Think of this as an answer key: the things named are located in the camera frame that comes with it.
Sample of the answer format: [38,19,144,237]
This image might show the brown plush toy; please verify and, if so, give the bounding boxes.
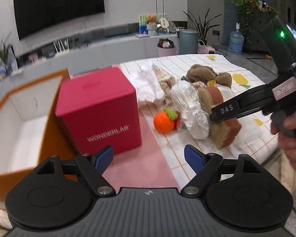
[186,64,242,149]

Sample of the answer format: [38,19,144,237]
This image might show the silver foil snack package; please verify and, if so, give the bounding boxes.
[169,80,210,140]

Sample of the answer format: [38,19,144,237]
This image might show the cream pink knitted toy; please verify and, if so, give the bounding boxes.
[152,64,175,104]

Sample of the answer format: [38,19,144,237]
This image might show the person's right hand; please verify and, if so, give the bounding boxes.
[271,112,296,170]

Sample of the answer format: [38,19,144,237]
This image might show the blue water jug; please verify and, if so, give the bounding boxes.
[228,23,244,55]

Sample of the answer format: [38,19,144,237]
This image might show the red Wonderlab cube box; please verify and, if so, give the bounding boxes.
[55,67,141,155]

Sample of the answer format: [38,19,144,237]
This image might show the lemon pattern white tablecloth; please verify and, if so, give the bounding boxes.
[119,55,278,188]

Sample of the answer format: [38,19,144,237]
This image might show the orange knitted fruit toy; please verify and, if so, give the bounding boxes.
[153,109,179,134]

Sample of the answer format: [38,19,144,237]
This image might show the orange white storage box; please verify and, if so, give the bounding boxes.
[0,69,76,209]

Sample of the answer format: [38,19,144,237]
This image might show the pink small stool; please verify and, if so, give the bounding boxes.
[198,44,215,54]

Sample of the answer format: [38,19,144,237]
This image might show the green potted plant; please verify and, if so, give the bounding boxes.
[183,8,222,45]

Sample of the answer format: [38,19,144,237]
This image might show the white crumpled paper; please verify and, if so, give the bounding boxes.
[129,60,166,108]

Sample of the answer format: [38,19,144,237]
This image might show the grey round trash bin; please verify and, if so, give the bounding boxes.
[178,29,198,55]

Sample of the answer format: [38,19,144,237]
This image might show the white wifi router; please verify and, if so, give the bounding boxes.
[53,38,70,57]

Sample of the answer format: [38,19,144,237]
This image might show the pink waste basket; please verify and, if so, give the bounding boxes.
[157,39,176,57]

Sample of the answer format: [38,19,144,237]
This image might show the small teddy bear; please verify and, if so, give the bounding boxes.
[146,14,157,36]

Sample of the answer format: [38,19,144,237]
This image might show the black wall television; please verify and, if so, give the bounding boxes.
[13,0,105,40]

